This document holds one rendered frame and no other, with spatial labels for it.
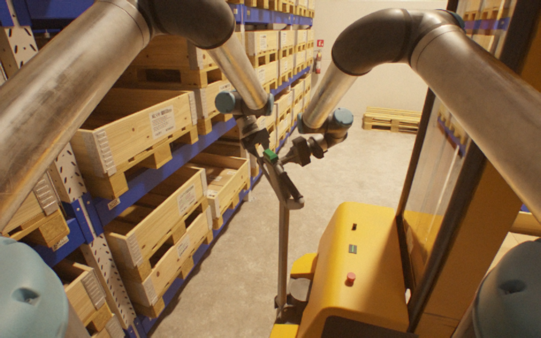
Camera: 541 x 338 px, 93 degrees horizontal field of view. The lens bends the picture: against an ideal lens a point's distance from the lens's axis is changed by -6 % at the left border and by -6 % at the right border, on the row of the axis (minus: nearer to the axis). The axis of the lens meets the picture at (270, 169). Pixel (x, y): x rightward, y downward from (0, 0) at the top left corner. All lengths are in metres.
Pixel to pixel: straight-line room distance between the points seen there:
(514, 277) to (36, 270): 0.36
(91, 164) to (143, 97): 0.86
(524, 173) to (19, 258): 0.55
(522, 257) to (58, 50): 0.60
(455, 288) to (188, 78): 1.84
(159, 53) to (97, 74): 1.59
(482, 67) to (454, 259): 0.71
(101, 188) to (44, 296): 1.21
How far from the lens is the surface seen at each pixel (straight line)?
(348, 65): 0.70
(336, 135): 1.23
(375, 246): 1.54
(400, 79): 6.80
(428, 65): 0.63
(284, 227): 1.36
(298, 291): 1.84
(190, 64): 1.97
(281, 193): 1.21
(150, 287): 1.85
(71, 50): 0.53
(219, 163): 3.10
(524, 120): 0.50
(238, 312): 2.29
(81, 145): 1.41
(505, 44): 0.88
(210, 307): 2.35
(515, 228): 2.08
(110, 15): 0.60
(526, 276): 0.27
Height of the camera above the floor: 1.89
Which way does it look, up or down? 28 degrees down
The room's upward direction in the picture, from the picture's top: straight up
